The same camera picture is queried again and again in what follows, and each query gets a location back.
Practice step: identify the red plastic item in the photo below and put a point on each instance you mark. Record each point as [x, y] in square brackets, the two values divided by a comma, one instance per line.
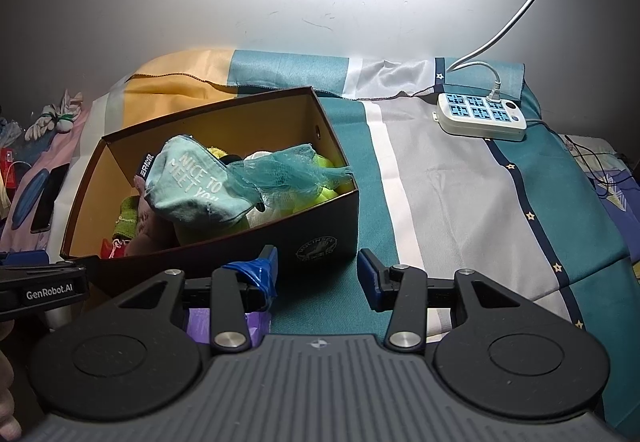
[6, 169]

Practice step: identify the teal mesh cloth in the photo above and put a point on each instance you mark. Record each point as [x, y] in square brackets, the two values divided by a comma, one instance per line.
[280, 167]

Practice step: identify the purple cloth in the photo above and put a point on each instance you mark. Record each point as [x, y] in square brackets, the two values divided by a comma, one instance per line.
[200, 327]

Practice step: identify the blue oval case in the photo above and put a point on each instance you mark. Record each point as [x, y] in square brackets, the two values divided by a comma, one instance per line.
[25, 207]

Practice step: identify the mint fabric pouch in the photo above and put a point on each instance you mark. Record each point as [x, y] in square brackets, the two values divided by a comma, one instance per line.
[190, 187]

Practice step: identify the green towel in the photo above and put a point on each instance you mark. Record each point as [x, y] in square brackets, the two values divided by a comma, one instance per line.
[127, 217]

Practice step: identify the light green plush toy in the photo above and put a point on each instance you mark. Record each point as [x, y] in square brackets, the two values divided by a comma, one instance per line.
[325, 197]

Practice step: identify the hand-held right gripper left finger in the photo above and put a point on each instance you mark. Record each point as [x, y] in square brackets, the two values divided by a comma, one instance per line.
[260, 277]

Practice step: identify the white power strip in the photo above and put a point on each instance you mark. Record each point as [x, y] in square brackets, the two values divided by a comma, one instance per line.
[480, 127]

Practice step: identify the cardboard shoe box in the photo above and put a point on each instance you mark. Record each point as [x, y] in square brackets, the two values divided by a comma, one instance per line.
[310, 232]

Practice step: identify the blue printed cloth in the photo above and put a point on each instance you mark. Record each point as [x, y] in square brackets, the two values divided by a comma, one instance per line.
[620, 232]

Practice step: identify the black smartphone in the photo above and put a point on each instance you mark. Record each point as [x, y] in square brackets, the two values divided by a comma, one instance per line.
[50, 197]

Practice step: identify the brown plush toy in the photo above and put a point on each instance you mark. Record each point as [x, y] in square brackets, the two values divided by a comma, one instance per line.
[150, 232]

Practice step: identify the person's left hand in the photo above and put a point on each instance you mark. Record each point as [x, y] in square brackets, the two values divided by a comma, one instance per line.
[7, 392]

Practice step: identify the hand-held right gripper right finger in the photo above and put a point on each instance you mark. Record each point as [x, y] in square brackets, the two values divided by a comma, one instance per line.
[370, 282]

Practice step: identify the pink leaf print blanket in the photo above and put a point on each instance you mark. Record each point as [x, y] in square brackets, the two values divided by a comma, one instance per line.
[82, 137]

